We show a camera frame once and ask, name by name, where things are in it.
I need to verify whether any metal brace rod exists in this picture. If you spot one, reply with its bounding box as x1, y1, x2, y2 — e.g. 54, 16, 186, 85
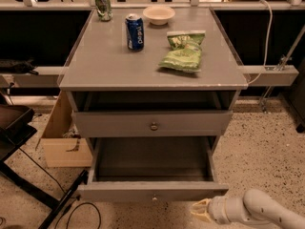
259, 25, 305, 114

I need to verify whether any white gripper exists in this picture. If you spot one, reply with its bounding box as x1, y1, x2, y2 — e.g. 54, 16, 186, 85
191, 197, 247, 224

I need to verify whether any black floor cable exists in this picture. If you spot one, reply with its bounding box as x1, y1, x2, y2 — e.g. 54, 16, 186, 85
18, 147, 103, 229

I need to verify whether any green soda can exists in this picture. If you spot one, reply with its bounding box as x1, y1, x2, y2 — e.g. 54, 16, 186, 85
94, 0, 112, 22

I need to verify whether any blue pepsi can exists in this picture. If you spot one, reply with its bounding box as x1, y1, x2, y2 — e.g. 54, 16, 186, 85
125, 13, 144, 52

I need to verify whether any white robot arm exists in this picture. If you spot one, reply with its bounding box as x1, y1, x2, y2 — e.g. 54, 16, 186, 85
191, 189, 305, 229

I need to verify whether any black stand frame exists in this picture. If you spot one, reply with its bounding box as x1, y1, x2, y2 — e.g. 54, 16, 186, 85
0, 96, 82, 229

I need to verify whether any white cable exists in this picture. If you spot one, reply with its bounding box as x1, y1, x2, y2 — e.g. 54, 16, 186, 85
247, 0, 274, 86

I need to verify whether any white bowl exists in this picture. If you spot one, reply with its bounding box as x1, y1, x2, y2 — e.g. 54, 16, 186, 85
143, 6, 175, 26

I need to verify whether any cardboard box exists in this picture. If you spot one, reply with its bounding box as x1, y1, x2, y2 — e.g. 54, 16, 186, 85
40, 92, 92, 168

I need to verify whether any grey drawer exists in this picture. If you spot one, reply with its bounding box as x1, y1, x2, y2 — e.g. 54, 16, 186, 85
71, 111, 233, 137
78, 136, 228, 202

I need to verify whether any green chip bag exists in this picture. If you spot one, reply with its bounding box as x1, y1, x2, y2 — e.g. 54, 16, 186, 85
158, 31, 206, 73

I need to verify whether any grey top drawer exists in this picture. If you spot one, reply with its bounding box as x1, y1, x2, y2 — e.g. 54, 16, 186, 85
71, 111, 233, 137

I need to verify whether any grey drawer cabinet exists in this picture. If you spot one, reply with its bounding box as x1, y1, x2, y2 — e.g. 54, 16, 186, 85
57, 6, 249, 145

